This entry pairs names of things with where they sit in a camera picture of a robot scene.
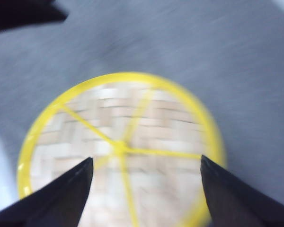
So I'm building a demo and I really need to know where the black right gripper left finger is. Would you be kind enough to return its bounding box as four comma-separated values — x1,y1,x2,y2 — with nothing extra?
0,157,93,227

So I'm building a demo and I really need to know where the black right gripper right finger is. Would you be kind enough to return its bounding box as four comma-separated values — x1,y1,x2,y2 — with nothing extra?
200,155,284,227

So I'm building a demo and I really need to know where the woven bamboo steamer lid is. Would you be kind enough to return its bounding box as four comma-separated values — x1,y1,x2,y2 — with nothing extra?
17,72,226,227

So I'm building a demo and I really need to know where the dark object top left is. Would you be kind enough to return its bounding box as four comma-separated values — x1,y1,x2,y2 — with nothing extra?
0,0,68,32

